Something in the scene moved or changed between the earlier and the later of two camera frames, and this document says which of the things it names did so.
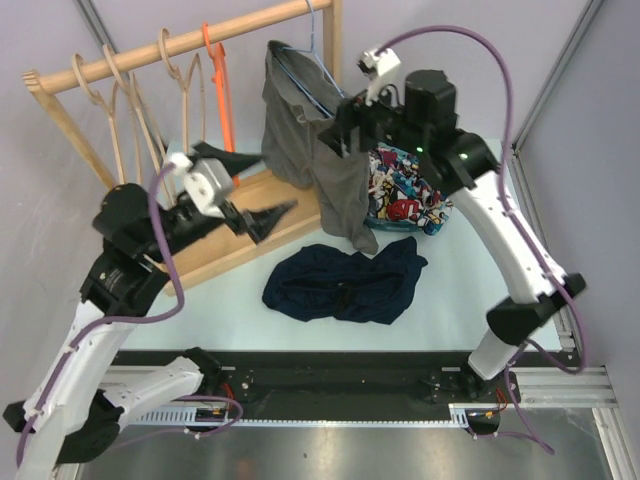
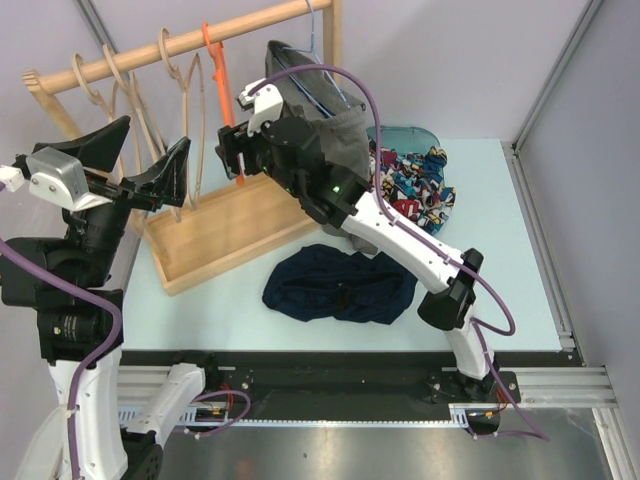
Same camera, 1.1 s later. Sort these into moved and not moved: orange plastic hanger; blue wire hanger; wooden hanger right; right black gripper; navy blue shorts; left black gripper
Moved: right black gripper; left black gripper
Not moved: orange plastic hanger; wooden hanger right; blue wire hanger; navy blue shorts
